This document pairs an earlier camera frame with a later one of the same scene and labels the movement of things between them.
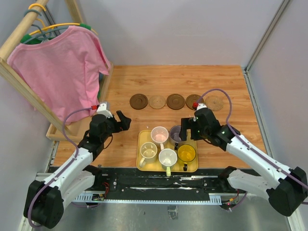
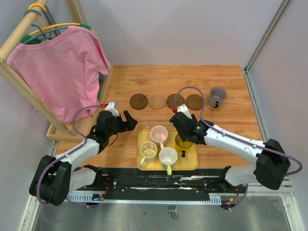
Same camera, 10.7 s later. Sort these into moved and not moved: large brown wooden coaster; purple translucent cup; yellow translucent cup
Moved: purple translucent cup; yellow translucent cup
Not moved: large brown wooden coaster
